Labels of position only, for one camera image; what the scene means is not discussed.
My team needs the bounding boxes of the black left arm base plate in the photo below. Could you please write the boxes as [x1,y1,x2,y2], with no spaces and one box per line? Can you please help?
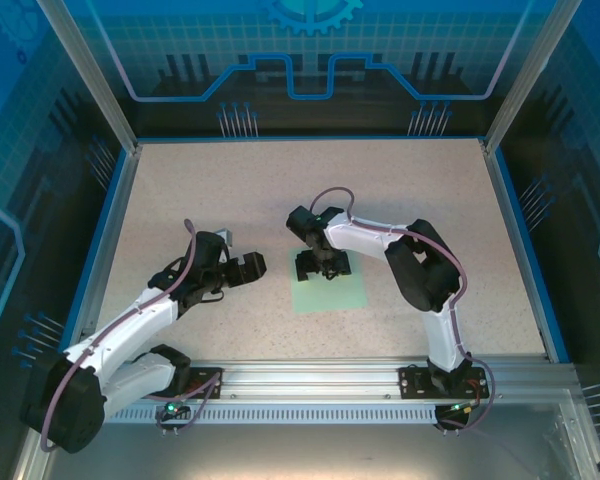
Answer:
[182,367,225,401]

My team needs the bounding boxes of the light green paper sheet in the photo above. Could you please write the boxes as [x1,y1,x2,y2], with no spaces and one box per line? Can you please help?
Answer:
[288,247,370,314]

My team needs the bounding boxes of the slotted grey cable duct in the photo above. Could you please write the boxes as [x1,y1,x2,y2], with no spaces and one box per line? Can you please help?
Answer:
[102,405,439,425]

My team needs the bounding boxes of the aluminium mounting rail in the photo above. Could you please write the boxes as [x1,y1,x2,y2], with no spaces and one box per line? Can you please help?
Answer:
[79,357,579,406]

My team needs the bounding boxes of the small board with green light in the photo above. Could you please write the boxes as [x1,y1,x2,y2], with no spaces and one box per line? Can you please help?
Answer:
[433,401,483,437]
[154,397,191,437]

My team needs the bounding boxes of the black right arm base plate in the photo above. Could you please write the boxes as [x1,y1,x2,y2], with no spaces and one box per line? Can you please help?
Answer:
[398,365,491,400]

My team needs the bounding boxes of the aluminium side rail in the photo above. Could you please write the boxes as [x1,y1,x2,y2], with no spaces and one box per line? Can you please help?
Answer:
[62,144,145,364]
[479,139,554,362]

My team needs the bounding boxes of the aluminium frame post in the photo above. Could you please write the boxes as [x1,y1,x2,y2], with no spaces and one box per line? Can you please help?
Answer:
[35,0,144,154]
[481,0,574,154]

